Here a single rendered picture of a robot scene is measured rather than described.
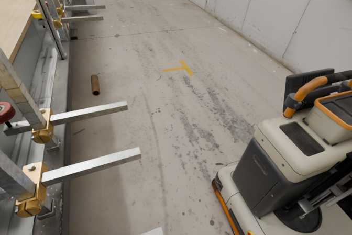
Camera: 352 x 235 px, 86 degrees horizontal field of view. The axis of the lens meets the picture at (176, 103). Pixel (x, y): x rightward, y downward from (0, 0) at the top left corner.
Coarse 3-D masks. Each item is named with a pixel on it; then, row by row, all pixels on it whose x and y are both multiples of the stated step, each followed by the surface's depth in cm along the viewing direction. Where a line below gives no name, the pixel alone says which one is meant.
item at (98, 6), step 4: (100, 4) 162; (104, 4) 163; (48, 8) 149; (68, 8) 154; (72, 8) 155; (76, 8) 156; (80, 8) 157; (84, 8) 158; (88, 8) 159; (92, 8) 160; (96, 8) 161; (100, 8) 162; (104, 8) 164
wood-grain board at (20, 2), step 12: (0, 0) 145; (12, 0) 146; (24, 0) 148; (0, 12) 127; (12, 12) 128; (24, 12) 129; (0, 24) 113; (12, 24) 113; (24, 24) 114; (0, 36) 101; (12, 36) 102; (24, 36) 108; (12, 48) 93; (12, 60) 89; (0, 84) 75
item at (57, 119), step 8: (112, 104) 79; (120, 104) 79; (72, 112) 75; (80, 112) 75; (88, 112) 75; (96, 112) 76; (104, 112) 77; (112, 112) 79; (56, 120) 72; (64, 120) 73; (72, 120) 74; (8, 128) 67; (16, 128) 68; (24, 128) 69
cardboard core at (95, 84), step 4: (92, 76) 217; (96, 76) 219; (92, 80) 212; (96, 80) 213; (92, 84) 207; (96, 84) 207; (92, 88) 202; (96, 88) 201; (92, 92) 200; (96, 92) 207
